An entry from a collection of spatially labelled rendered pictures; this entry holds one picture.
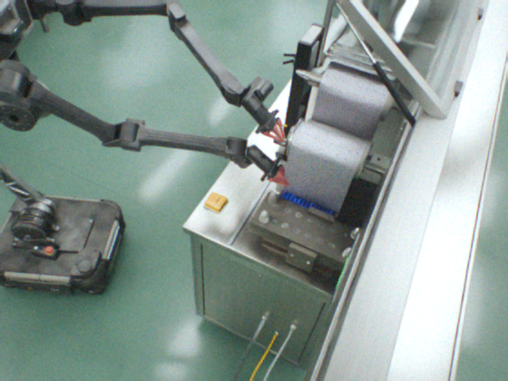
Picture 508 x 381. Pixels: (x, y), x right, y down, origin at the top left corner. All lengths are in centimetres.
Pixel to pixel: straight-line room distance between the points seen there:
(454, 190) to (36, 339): 212
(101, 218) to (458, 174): 192
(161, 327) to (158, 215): 75
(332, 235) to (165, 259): 135
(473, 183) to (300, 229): 58
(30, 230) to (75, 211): 30
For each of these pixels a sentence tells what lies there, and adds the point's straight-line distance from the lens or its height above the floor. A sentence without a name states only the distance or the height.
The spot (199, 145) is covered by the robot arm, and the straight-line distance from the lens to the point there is 152.
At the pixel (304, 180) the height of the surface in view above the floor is 112.
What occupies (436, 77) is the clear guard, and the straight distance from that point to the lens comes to 116.
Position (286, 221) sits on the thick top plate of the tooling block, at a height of 103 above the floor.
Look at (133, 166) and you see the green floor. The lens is 315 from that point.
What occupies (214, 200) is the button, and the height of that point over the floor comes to 92.
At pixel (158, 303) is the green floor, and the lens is 253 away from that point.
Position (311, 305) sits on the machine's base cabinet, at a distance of 170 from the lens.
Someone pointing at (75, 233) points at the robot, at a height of 26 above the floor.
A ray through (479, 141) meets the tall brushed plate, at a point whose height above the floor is 144.
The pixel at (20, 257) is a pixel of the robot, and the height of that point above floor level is 24.
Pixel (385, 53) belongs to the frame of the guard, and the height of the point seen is 177.
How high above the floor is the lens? 228
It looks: 50 degrees down
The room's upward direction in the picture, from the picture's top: 6 degrees clockwise
